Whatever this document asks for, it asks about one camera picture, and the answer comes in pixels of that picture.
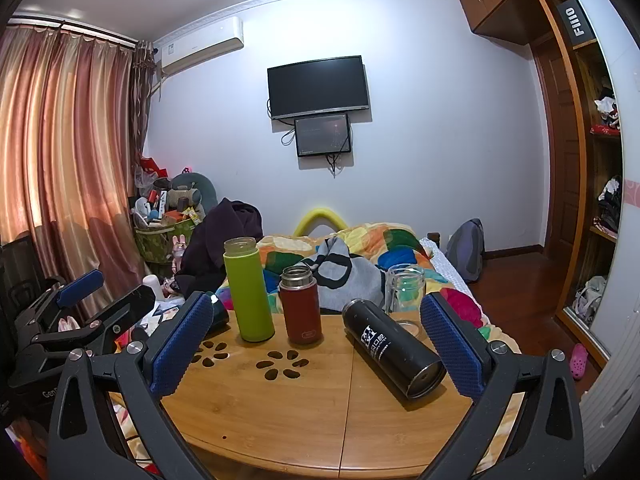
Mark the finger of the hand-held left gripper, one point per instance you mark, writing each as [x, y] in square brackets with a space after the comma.
[80, 289]
[142, 301]

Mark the black wall television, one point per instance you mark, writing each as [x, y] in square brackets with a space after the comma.
[318, 87]

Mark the grey and black cloth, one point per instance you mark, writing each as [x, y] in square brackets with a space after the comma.
[340, 272]

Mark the white air conditioner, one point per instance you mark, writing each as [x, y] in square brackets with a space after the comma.
[200, 45]

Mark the pink clog shoe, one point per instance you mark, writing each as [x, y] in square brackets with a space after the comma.
[579, 360]

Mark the grey green plush pillow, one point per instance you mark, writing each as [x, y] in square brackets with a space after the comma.
[197, 187]

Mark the dark purple jacket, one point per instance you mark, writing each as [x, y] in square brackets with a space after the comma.
[220, 240]

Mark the green storage basket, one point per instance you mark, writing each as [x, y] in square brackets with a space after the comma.
[157, 247]

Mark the black chair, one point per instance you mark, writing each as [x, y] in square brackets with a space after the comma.
[20, 270]

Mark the brown wooden door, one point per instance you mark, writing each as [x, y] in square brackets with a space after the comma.
[552, 160]

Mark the small black monitor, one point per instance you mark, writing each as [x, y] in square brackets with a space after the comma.
[321, 135]

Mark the clear glass cup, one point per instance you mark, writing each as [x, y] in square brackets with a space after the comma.
[404, 292]

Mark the pink bunny toy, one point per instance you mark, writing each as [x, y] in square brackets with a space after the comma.
[179, 250]

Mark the pink curtain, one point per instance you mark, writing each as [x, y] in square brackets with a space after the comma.
[65, 160]

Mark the green thermos cup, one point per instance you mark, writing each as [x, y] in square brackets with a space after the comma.
[248, 295]

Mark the wooden wardrobe shelves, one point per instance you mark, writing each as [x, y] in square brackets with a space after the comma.
[575, 160]

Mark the colourful patchwork blanket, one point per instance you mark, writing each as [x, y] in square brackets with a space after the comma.
[395, 245]

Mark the clear glass lid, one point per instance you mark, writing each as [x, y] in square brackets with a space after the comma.
[412, 326]

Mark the black printed box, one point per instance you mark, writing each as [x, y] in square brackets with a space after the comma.
[575, 20]

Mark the brown patterned curtain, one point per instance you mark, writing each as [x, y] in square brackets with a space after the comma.
[142, 100]

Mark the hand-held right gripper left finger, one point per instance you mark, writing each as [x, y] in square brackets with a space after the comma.
[179, 347]

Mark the yellow curved cushion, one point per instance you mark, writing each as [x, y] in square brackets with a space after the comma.
[320, 214]

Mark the red thermos cup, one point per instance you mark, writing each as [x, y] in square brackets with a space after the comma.
[301, 310]

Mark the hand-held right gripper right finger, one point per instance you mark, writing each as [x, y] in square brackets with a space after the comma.
[456, 352]

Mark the grey backpack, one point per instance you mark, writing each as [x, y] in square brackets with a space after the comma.
[466, 250]

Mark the black thermos cup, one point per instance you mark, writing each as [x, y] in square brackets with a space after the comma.
[392, 347]

